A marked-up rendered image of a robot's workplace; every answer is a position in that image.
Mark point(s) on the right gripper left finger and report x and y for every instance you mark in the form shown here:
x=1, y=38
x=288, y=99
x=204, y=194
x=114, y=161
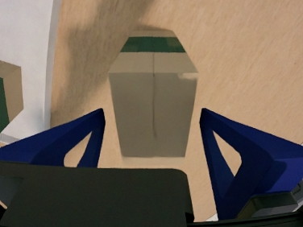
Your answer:
x=49, y=147

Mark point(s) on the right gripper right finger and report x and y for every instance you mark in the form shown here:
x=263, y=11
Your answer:
x=269, y=164

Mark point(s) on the tan box with dark green band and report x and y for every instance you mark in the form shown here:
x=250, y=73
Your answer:
x=11, y=96
x=152, y=100

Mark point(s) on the white shallow rectangular tray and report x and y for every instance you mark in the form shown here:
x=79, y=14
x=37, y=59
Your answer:
x=24, y=26

